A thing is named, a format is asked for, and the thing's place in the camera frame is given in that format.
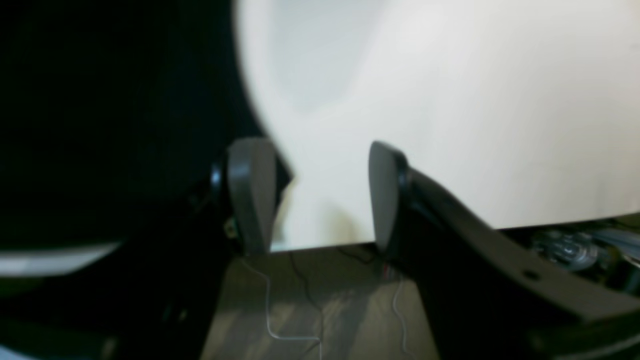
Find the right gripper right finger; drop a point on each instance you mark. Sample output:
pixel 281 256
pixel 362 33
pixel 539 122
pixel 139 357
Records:
pixel 486 296

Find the black T-shirt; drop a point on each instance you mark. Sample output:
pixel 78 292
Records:
pixel 111 111

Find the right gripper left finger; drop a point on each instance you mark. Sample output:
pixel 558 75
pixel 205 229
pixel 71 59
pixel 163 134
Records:
pixel 253 177

